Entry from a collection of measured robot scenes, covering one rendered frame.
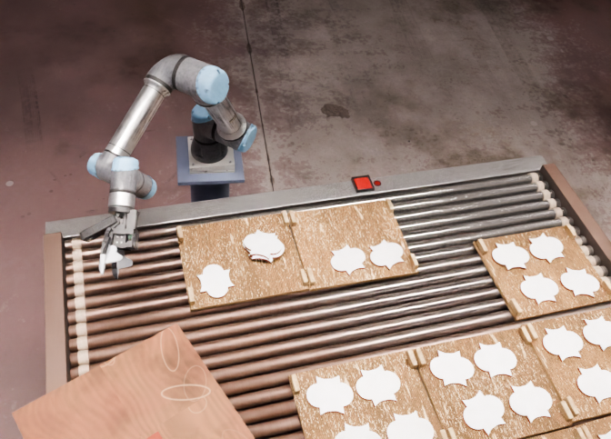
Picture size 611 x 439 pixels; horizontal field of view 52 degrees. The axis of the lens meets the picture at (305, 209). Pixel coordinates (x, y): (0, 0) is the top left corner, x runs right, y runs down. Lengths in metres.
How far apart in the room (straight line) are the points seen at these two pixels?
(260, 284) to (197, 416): 0.55
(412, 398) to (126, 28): 3.65
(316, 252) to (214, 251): 0.37
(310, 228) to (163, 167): 1.67
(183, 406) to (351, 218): 0.97
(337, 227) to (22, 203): 2.01
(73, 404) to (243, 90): 2.89
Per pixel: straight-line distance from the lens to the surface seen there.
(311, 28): 5.01
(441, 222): 2.50
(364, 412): 1.99
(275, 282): 2.17
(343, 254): 2.26
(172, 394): 1.87
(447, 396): 2.08
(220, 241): 2.27
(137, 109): 2.06
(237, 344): 2.07
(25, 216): 3.70
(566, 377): 2.28
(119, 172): 1.88
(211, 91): 2.01
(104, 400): 1.88
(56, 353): 2.08
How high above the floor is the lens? 2.74
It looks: 49 degrees down
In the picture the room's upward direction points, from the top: 9 degrees clockwise
